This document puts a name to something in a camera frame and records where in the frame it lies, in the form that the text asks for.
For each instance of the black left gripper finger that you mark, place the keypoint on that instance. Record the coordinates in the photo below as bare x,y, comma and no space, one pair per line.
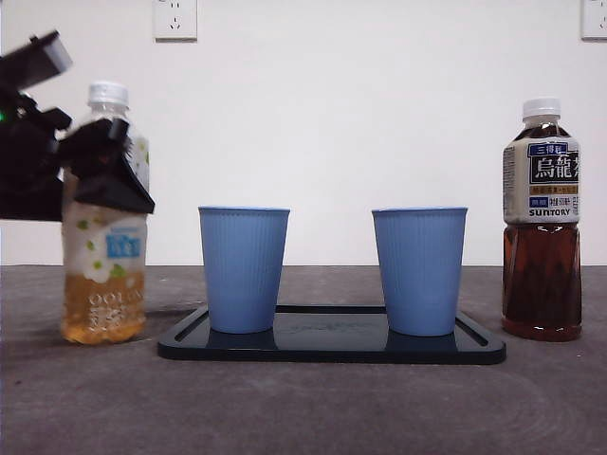
116,185

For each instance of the jasmine tea bottle white label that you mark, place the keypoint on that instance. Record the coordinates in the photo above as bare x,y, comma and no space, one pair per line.
104,294

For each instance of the dark oolong tea bottle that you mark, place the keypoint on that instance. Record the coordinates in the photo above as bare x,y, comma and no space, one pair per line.
543,284

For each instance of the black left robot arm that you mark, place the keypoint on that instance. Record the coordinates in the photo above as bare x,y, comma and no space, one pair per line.
23,180

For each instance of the blue ribbed plastic cup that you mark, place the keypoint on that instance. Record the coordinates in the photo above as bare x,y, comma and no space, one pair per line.
419,275
242,275

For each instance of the dark rectangular tray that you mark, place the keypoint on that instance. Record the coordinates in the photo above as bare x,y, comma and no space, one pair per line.
332,348

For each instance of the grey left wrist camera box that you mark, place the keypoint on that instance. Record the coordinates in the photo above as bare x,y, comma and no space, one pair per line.
57,54

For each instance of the white wall socket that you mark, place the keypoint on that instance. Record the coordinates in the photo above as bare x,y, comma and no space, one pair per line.
595,19
175,19

